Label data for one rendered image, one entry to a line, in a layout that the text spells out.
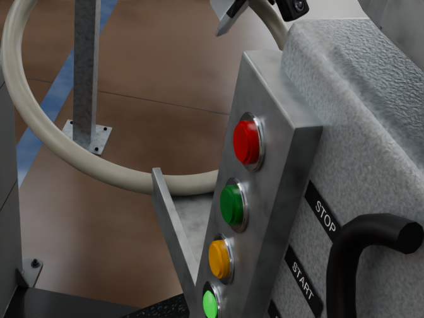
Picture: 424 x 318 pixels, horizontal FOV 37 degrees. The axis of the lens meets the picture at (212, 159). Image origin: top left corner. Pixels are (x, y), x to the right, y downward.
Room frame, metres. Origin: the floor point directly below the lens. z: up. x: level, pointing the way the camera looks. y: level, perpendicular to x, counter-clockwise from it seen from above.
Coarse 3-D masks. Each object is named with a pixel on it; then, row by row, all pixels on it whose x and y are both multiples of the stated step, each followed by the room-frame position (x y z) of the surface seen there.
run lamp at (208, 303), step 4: (208, 292) 0.31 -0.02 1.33; (204, 296) 0.31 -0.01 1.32; (208, 296) 0.30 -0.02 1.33; (204, 300) 0.30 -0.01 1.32; (208, 300) 0.30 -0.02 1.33; (212, 300) 0.30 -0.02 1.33; (204, 304) 0.30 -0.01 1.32; (208, 304) 0.30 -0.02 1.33; (212, 304) 0.30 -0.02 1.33; (204, 308) 0.30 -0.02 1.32; (208, 308) 0.30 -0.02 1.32; (212, 308) 0.30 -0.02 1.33; (208, 312) 0.30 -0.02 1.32; (212, 312) 0.30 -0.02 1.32; (208, 316) 0.30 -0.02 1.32; (212, 316) 0.29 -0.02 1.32
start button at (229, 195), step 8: (224, 192) 0.31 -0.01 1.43; (232, 192) 0.30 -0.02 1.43; (224, 200) 0.31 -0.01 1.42; (232, 200) 0.30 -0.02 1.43; (224, 208) 0.30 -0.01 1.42; (232, 208) 0.29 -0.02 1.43; (240, 208) 0.29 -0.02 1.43; (224, 216) 0.30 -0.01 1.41; (232, 216) 0.29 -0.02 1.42; (232, 224) 0.29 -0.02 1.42
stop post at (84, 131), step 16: (80, 0) 2.10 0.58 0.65; (96, 0) 2.11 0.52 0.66; (80, 16) 2.10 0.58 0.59; (96, 16) 2.12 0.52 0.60; (80, 32) 2.10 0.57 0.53; (96, 32) 2.13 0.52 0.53; (80, 48) 2.10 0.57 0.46; (96, 48) 2.14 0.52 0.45; (80, 64) 2.10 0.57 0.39; (96, 64) 2.15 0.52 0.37; (80, 80) 2.10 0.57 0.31; (96, 80) 2.16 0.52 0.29; (80, 96) 2.10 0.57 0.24; (96, 96) 2.17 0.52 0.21; (80, 112) 2.10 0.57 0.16; (64, 128) 2.17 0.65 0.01; (80, 128) 2.11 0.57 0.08; (96, 128) 2.22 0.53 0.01; (80, 144) 2.08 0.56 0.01; (96, 144) 2.10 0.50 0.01
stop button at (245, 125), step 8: (240, 128) 0.30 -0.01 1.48; (248, 128) 0.30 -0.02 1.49; (240, 136) 0.30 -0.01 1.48; (248, 136) 0.30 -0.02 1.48; (240, 144) 0.30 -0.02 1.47; (248, 144) 0.29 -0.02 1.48; (256, 144) 0.29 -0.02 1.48; (240, 152) 0.30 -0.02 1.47; (248, 152) 0.29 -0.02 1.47; (240, 160) 0.30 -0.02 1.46; (248, 160) 0.29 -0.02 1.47
